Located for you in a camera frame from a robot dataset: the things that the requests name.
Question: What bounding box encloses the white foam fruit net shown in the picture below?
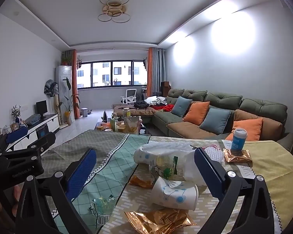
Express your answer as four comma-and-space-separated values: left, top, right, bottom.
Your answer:
203, 144, 224, 163

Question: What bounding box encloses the gold foil wrapper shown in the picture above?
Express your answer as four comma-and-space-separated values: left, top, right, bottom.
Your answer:
223, 148, 252, 163
124, 208, 196, 233

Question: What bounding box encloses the orange peel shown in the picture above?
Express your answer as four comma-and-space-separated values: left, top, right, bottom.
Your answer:
130, 175, 154, 189

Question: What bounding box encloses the small white trash can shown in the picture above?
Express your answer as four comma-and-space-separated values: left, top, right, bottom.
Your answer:
81, 108, 88, 117

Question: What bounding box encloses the white ceramic jar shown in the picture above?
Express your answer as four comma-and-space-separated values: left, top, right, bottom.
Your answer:
2, 125, 12, 134

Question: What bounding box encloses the white black TV cabinet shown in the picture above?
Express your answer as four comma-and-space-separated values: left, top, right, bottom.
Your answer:
6, 114, 60, 152

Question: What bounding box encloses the flower vase on cabinet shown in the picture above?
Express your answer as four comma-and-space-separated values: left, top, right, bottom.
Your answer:
11, 105, 21, 123

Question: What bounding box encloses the patterned tablecloth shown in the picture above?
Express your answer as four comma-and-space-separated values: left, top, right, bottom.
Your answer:
42, 130, 293, 233

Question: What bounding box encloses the clear green plastic wrapper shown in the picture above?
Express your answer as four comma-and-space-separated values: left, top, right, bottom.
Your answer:
89, 194, 116, 226

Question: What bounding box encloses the small black monitor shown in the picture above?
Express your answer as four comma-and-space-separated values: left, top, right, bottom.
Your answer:
36, 100, 48, 119

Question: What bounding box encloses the blue white paper cup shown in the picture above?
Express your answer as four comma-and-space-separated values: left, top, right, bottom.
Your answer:
230, 128, 248, 156

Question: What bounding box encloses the blue cushion near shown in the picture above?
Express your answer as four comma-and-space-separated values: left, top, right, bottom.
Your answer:
199, 107, 231, 135

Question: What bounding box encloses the blue cushion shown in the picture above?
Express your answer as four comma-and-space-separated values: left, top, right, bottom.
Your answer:
199, 107, 231, 135
171, 96, 192, 117

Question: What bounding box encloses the orange cushion far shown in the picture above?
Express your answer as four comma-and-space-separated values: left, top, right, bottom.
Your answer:
182, 101, 210, 125

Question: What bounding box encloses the orange cushion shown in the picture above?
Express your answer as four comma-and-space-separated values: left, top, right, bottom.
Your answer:
225, 118, 263, 142
182, 101, 210, 125

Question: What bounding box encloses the orange cushion near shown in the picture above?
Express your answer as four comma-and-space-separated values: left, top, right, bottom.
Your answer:
225, 118, 263, 142

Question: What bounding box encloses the green brown sectional sofa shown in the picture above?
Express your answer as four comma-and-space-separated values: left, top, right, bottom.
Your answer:
151, 89, 293, 152

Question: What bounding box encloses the tall green potted plant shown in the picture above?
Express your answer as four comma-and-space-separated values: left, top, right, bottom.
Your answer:
59, 78, 80, 126

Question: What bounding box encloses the orange curtain left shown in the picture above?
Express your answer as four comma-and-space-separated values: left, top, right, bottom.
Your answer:
72, 49, 80, 119

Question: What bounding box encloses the blue cushion far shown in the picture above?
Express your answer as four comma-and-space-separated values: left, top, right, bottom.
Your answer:
171, 96, 192, 117

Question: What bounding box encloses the red cloth on sofa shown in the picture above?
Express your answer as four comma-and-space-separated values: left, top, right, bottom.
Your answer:
150, 104, 174, 112

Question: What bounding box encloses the black glass coffee table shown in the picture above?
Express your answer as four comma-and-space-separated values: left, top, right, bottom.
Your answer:
95, 118, 151, 135

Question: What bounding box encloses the white floor air conditioner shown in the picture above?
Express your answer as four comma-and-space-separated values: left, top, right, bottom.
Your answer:
55, 65, 72, 124

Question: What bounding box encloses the white office chair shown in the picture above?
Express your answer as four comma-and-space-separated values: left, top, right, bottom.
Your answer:
121, 89, 136, 105

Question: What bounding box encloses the large window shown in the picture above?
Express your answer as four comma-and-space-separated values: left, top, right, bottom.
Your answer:
77, 60, 147, 89

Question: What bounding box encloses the orange grey curtain right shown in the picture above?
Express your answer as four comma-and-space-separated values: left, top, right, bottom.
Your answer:
146, 48, 167, 97

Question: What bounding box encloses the wooden picture frame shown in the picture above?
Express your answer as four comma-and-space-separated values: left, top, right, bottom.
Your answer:
10, 123, 19, 132

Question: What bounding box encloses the gold ring ceiling lamp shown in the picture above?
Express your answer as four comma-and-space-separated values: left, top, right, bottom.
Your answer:
97, 0, 131, 24

